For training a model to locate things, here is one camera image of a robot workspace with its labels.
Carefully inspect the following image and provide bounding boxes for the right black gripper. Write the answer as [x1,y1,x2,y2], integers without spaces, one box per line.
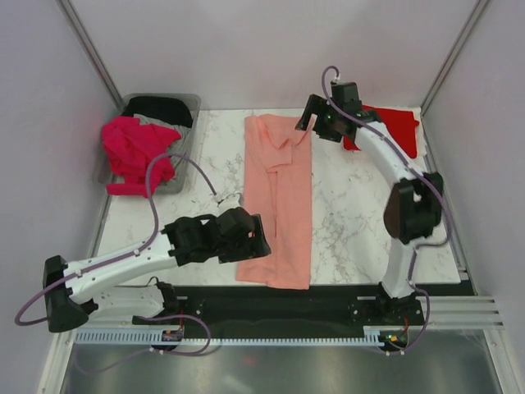
[295,94,342,144]

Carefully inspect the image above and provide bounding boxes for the salmon pink t shirt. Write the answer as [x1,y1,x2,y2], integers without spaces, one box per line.
[236,114,313,290]

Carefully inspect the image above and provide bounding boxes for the grey plastic bin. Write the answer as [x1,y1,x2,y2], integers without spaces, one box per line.
[102,94,200,194]

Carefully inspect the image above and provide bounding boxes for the magenta t shirt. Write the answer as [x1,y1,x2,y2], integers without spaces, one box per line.
[101,117,181,197]

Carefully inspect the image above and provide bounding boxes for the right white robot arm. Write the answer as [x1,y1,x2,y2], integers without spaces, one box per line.
[295,82,444,323]

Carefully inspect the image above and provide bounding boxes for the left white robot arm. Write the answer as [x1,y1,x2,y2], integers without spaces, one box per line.
[43,207,271,333]

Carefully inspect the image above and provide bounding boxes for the folded red t shirt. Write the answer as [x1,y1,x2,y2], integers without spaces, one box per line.
[363,104,420,158]

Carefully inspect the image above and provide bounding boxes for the folded white t shirt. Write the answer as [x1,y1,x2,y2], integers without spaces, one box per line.
[405,107,427,158]

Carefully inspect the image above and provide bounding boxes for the grey t shirt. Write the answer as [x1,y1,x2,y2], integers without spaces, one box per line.
[134,113,191,172]

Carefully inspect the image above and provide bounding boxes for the black t shirt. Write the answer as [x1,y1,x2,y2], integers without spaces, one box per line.
[121,95,194,127]

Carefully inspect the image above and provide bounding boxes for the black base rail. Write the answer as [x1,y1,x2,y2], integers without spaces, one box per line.
[152,284,424,334]

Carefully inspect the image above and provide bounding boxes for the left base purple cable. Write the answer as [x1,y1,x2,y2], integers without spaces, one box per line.
[75,314,212,374]

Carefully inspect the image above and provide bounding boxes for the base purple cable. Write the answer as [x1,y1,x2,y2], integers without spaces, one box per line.
[379,289,431,357]
[75,314,212,374]

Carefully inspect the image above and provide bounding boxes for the right aluminium frame post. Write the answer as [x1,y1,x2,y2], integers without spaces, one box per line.
[421,0,493,117]

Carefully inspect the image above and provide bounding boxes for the aluminium frame post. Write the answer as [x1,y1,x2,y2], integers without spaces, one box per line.
[57,0,124,110]
[421,0,493,117]

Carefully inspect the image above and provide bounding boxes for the white slotted cable duct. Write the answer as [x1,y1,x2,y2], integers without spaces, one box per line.
[73,324,408,346]

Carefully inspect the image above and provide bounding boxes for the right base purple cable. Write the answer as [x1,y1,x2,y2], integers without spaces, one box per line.
[379,289,431,357]

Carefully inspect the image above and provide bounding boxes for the left aluminium frame post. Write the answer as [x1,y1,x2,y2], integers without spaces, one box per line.
[57,0,124,110]

